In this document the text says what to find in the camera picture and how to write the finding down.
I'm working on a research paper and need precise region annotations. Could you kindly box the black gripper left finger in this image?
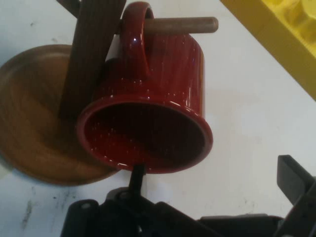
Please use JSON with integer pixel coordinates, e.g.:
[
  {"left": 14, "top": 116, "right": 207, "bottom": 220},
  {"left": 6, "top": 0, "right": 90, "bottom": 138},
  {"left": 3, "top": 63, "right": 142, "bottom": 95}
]
[{"left": 65, "top": 164, "right": 198, "bottom": 237}]

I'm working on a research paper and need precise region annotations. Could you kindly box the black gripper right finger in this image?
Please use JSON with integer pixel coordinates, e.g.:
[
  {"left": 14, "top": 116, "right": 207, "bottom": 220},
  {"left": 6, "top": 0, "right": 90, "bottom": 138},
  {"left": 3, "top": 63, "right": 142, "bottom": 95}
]
[{"left": 273, "top": 154, "right": 316, "bottom": 237}]

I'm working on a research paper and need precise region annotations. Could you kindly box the red speckled mug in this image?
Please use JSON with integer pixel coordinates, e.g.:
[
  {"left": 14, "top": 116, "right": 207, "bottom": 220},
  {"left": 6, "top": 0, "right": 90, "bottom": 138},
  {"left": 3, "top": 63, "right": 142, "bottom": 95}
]
[{"left": 75, "top": 1, "right": 214, "bottom": 175}]

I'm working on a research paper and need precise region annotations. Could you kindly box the brown wooden mug tree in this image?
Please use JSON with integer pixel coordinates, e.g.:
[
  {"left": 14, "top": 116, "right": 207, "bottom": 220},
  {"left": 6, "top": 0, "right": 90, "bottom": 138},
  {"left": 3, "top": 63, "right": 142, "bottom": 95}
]
[{"left": 0, "top": 0, "right": 219, "bottom": 186}]

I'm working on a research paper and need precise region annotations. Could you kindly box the big yellow toy brick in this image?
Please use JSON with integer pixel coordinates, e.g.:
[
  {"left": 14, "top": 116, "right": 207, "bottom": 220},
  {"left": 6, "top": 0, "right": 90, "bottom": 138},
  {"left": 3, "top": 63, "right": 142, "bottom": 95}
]
[{"left": 219, "top": 0, "right": 316, "bottom": 101}]

